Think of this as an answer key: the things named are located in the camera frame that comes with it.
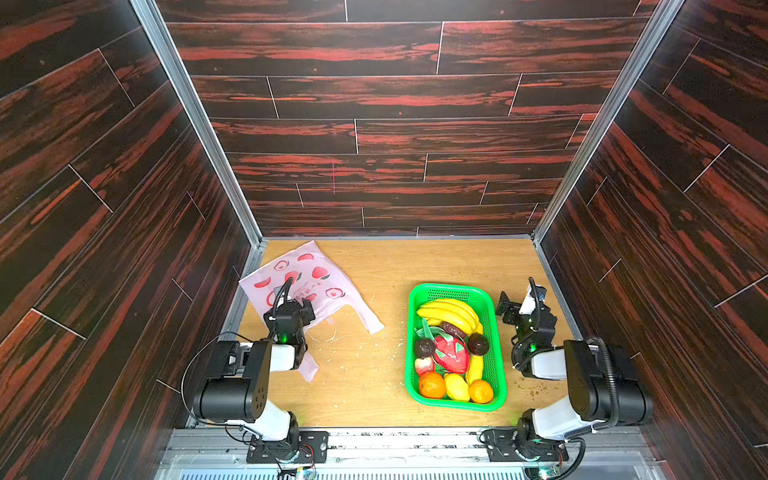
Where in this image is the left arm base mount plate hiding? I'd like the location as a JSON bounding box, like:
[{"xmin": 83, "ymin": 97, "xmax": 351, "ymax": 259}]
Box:
[{"xmin": 246, "ymin": 430, "xmax": 330, "ymax": 464}]

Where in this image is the pink printed plastic bag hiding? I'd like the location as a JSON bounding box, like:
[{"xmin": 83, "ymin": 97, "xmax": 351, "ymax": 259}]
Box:
[{"xmin": 238, "ymin": 240, "xmax": 386, "ymax": 383}]

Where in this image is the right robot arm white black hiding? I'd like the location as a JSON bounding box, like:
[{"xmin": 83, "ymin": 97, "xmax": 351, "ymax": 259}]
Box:
[{"xmin": 496, "ymin": 283, "xmax": 654, "ymax": 459}]

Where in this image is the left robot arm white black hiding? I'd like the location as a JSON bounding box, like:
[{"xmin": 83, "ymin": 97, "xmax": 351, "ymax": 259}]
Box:
[{"xmin": 183, "ymin": 299, "xmax": 315, "ymax": 462}]

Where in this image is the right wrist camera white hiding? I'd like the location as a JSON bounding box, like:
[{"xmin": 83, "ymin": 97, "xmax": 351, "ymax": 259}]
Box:
[{"xmin": 518, "ymin": 277, "xmax": 547, "ymax": 315}]

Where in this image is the orange fake orange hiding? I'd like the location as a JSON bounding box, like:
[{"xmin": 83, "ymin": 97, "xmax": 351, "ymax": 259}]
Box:
[
  {"xmin": 468, "ymin": 380, "xmax": 495, "ymax": 404},
  {"xmin": 418, "ymin": 372, "xmax": 447, "ymax": 400}
]

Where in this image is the red pink fake apple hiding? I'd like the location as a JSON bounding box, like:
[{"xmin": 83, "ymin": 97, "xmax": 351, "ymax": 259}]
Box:
[{"xmin": 414, "ymin": 357, "xmax": 435, "ymax": 376}]

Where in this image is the metal front rail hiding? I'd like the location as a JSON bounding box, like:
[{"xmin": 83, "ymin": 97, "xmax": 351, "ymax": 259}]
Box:
[{"xmin": 154, "ymin": 427, "xmax": 667, "ymax": 480}]

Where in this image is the yellow fake banana bunch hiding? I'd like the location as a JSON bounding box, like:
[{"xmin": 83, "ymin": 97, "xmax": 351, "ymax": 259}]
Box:
[{"xmin": 416, "ymin": 298, "xmax": 484, "ymax": 336}]

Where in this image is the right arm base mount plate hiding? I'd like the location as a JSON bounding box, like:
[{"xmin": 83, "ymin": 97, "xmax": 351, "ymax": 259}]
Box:
[{"xmin": 477, "ymin": 428, "xmax": 569, "ymax": 463}]

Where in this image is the yellow fake lemon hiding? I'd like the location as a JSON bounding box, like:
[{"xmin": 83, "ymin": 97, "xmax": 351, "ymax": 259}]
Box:
[{"xmin": 444, "ymin": 373, "xmax": 470, "ymax": 402}]

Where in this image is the red fake dragon fruit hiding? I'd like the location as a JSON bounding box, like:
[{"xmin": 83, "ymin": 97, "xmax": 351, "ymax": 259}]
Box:
[{"xmin": 433, "ymin": 334, "xmax": 470, "ymax": 375}]

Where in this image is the green plastic perforated basket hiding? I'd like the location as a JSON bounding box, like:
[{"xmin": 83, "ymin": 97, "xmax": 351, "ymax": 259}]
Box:
[{"xmin": 405, "ymin": 283, "xmax": 507, "ymax": 413}]

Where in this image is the dark round fake mangosteen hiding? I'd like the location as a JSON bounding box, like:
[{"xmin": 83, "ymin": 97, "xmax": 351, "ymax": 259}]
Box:
[
  {"xmin": 413, "ymin": 338, "xmax": 436, "ymax": 358},
  {"xmin": 466, "ymin": 333, "xmax": 490, "ymax": 357}
]

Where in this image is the small yellow fake banana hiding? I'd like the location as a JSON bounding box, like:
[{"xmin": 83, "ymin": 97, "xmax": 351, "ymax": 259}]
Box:
[{"xmin": 465, "ymin": 355, "xmax": 484, "ymax": 385}]

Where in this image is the dark brown fake date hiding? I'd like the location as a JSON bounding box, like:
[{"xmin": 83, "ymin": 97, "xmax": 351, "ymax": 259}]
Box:
[{"xmin": 438, "ymin": 322, "xmax": 467, "ymax": 341}]

